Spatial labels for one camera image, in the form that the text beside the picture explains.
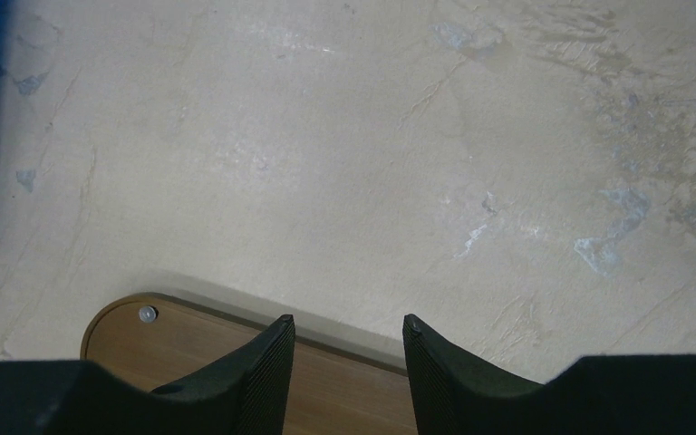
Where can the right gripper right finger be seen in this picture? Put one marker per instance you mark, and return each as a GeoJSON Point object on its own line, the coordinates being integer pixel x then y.
{"type": "Point", "coordinates": [455, 392]}

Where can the brown oval wooden tray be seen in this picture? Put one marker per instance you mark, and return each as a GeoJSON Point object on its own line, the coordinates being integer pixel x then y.
{"type": "Point", "coordinates": [151, 339]}

